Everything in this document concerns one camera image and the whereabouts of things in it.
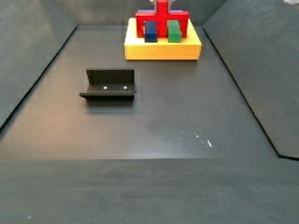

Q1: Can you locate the red E-shaped block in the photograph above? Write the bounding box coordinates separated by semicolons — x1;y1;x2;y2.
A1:
135;0;189;38

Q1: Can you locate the yellow white board base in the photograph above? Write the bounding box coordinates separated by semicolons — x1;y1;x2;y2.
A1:
124;18;201;60

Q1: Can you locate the green block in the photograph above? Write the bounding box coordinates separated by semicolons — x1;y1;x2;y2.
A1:
167;20;183;43

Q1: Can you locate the blue block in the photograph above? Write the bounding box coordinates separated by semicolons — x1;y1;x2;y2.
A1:
144;21;157;43

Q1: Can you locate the purple cross block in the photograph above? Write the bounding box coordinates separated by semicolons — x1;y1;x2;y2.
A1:
136;10;183;13

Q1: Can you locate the black angle bracket stand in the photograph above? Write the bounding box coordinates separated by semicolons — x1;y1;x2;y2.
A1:
79;68;136;99

